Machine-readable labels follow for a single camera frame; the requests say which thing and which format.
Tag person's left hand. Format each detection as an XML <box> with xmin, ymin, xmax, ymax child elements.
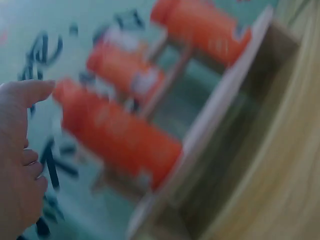
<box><xmin>0</xmin><ymin>79</ymin><xmax>56</xmax><ymax>240</ymax></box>

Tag small orange bottle, white label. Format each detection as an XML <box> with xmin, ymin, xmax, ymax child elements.
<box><xmin>86</xmin><ymin>32</ymin><xmax>166</xmax><ymax>105</ymax></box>

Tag wooden shelf rack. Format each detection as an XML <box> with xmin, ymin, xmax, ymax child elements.
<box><xmin>91</xmin><ymin>6</ymin><xmax>301</xmax><ymax>240</ymax></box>

